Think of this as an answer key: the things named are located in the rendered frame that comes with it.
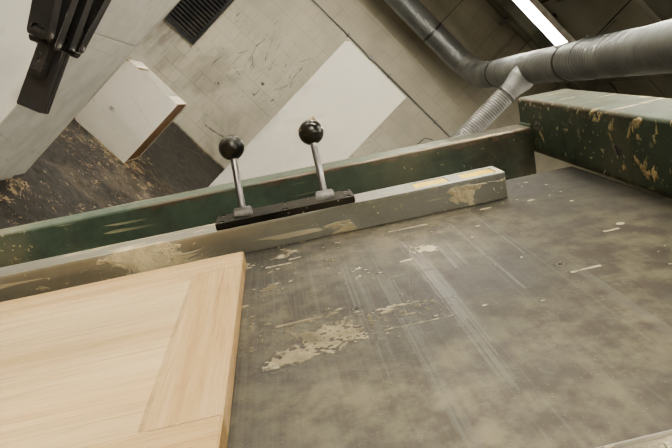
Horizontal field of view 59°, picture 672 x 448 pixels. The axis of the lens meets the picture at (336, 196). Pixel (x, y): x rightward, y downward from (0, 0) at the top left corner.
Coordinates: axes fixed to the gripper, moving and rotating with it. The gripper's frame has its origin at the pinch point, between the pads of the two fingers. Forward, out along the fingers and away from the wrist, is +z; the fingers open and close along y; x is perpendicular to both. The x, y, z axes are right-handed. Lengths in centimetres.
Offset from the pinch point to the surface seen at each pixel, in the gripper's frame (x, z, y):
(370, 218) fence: -37.9, 2.5, 24.2
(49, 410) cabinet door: -20.3, 23.6, -16.1
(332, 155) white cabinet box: 9, -1, 365
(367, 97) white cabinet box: 1, -49, 364
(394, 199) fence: -40.0, -1.3, 24.4
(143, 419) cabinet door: -28.6, 19.2, -19.2
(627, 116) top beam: -64, -23, 22
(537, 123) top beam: -59, -23, 50
